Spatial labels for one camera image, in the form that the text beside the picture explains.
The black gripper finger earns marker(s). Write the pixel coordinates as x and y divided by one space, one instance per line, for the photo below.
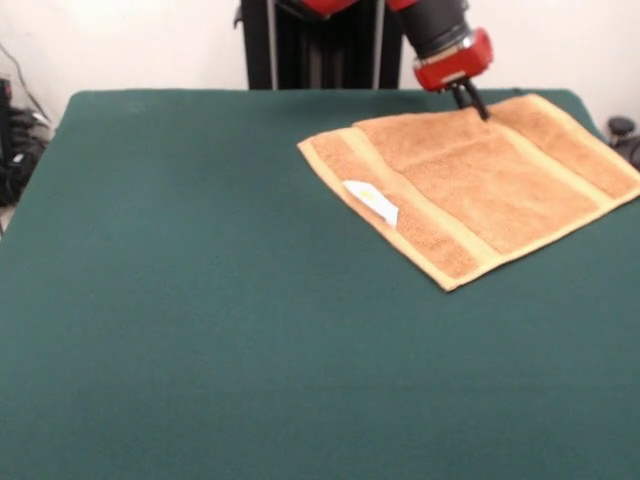
479 102
460 97

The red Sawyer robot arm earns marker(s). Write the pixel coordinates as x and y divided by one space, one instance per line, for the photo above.
435 22

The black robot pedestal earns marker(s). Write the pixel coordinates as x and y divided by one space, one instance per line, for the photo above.
320 50

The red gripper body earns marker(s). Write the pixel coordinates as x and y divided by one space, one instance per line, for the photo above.
455 62

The dark green table cloth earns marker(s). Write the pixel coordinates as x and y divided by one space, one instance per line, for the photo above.
150 300

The dark swivel chair base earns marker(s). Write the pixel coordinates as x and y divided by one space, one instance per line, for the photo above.
20 145
625 135

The tan terry towel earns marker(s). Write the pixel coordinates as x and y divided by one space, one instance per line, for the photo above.
500 190

